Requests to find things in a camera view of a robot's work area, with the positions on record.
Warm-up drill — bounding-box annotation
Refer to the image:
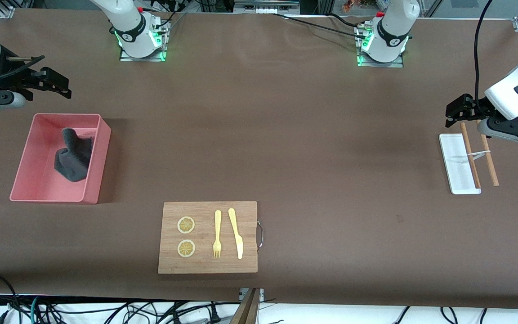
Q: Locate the short black tabletop cable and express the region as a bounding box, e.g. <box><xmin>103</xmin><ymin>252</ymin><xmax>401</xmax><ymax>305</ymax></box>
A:
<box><xmin>326</xmin><ymin>13</ymin><xmax>359</xmax><ymax>27</ymax></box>

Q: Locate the orange patterned object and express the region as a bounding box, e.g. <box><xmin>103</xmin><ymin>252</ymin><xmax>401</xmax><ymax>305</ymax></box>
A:
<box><xmin>342</xmin><ymin>0</ymin><xmax>379</xmax><ymax>13</ymax></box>

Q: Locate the wooden cutting board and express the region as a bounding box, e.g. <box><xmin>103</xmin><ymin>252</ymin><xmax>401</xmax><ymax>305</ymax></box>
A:
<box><xmin>158</xmin><ymin>201</ymin><xmax>258</xmax><ymax>275</ymax></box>

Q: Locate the wooden plank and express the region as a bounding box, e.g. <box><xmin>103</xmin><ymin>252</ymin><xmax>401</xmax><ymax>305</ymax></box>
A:
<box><xmin>230</xmin><ymin>288</ymin><xmax>262</xmax><ymax>324</ymax></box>

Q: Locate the yellow plastic knife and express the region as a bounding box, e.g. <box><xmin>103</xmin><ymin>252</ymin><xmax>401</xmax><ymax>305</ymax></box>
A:
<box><xmin>228</xmin><ymin>208</ymin><xmax>244</xmax><ymax>260</ymax></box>

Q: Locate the yellow plastic fork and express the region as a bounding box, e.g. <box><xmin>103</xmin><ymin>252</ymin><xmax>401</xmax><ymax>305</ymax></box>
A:
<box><xmin>213</xmin><ymin>210</ymin><xmax>222</xmax><ymax>258</ymax></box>

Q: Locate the pink plastic bin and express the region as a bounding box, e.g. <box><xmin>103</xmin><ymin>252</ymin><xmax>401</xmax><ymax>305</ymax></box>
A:
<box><xmin>9</xmin><ymin>113</ymin><xmax>112</xmax><ymax>204</ymax></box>

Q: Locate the small metal bracket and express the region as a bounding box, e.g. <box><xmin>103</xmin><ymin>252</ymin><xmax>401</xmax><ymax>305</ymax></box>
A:
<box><xmin>239</xmin><ymin>288</ymin><xmax>265</xmax><ymax>303</ymax></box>

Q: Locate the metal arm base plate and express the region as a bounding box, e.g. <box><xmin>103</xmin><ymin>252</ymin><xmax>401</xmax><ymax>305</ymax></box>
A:
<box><xmin>120</xmin><ymin>18</ymin><xmax>167</xmax><ymax>62</ymax></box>
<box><xmin>357</xmin><ymin>25</ymin><xmax>404</xmax><ymax>68</ymax></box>

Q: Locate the brown table cover sheet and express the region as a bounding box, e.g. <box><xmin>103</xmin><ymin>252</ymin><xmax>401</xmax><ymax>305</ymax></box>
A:
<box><xmin>0</xmin><ymin>9</ymin><xmax>518</xmax><ymax>310</ymax></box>

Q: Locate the long black tabletop cable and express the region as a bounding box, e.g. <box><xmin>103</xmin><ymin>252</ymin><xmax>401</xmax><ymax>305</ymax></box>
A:
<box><xmin>270</xmin><ymin>13</ymin><xmax>368</xmax><ymax>40</ymax></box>

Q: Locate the grey microfibre cloth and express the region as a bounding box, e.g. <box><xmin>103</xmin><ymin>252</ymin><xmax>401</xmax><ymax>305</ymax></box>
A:
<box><xmin>54</xmin><ymin>128</ymin><xmax>94</xmax><ymax>183</ymax></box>

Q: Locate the white rectangular tray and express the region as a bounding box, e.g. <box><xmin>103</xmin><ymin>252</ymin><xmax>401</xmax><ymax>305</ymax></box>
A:
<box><xmin>439</xmin><ymin>133</ymin><xmax>482</xmax><ymax>195</ymax></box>

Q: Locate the wooden dowel rod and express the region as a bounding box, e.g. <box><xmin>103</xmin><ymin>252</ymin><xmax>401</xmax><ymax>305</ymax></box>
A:
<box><xmin>476</xmin><ymin>119</ymin><xmax>500</xmax><ymax>187</ymax></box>
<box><xmin>460</xmin><ymin>122</ymin><xmax>482</xmax><ymax>189</ymax></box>

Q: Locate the grey power strip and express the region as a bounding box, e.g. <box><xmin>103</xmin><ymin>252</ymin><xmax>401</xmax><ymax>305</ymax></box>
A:
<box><xmin>234</xmin><ymin>0</ymin><xmax>300</xmax><ymax>14</ymax></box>

